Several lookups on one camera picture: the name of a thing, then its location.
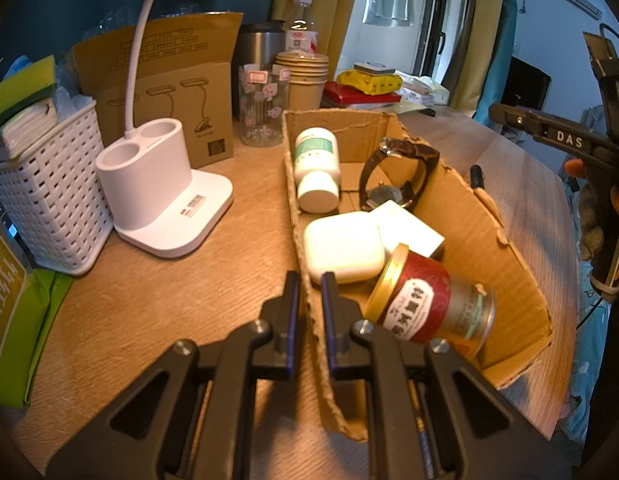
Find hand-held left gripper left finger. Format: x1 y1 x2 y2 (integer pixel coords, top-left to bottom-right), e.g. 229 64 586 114
44 271 302 480

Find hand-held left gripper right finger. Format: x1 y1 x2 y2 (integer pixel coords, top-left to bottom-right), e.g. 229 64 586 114
321 271 573 480

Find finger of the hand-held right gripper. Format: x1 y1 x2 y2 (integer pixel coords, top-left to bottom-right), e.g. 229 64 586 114
583 30 619 81
488 102 609 157

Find white earbuds case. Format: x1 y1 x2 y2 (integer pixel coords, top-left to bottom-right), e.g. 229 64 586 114
303 211 386 286

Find red tin can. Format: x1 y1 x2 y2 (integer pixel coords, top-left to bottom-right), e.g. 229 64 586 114
363 243 496 360

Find white square box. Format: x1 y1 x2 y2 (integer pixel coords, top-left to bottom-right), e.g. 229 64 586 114
370 200 446 261

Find cardboard box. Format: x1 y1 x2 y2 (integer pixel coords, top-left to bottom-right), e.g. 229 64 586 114
282 109 554 443

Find brown strap wristwatch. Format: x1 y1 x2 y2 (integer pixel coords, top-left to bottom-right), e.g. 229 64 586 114
359 137 441 212

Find white pill bottle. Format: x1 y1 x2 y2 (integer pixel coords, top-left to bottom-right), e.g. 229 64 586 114
293 127 341 214

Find person's right hand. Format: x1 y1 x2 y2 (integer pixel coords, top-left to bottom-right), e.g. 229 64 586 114
563 157 619 272

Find black monitor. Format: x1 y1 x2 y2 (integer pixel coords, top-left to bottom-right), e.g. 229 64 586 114
499 55 553 111

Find black capped pen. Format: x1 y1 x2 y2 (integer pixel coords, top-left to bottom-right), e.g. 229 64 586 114
469 164 496 206

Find blue curtain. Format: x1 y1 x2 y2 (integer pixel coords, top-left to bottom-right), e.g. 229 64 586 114
489 0 521 111

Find light blue printed bedsheet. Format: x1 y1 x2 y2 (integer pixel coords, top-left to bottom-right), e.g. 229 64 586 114
559 260 607 438

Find yellow curtain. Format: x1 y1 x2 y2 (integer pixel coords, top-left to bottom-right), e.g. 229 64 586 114
449 0 506 117
272 0 365 81

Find white paper packs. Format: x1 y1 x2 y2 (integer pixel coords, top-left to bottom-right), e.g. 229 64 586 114
402 75 450 106

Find white desk lamp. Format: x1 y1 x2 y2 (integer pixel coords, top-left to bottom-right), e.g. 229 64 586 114
96 0 235 259

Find small white device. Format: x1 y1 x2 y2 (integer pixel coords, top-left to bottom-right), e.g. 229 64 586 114
353 62 394 77

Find floral glass cup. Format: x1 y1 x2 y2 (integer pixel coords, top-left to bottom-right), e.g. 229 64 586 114
238 62 290 147

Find stack of paper cups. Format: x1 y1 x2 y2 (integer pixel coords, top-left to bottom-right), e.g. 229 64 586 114
275 51 330 111

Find white plastic basket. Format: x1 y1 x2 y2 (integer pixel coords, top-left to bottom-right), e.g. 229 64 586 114
0 99 114 277

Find green packet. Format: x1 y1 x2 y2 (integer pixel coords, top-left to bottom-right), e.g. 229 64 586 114
0 200 75 408

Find clear water bottle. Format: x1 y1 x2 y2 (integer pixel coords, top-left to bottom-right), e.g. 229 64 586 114
284 0 320 56

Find stainless steel cup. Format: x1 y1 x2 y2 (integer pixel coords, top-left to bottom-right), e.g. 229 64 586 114
236 20 287 70

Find cardboard lamp packaging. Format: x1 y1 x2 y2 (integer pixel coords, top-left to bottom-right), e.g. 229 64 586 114
72 11 244 170

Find clear plastic wrap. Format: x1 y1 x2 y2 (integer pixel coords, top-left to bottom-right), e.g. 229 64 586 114
84 4 190 43

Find green sponge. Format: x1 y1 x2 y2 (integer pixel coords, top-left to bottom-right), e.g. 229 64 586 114
0 55 57 121

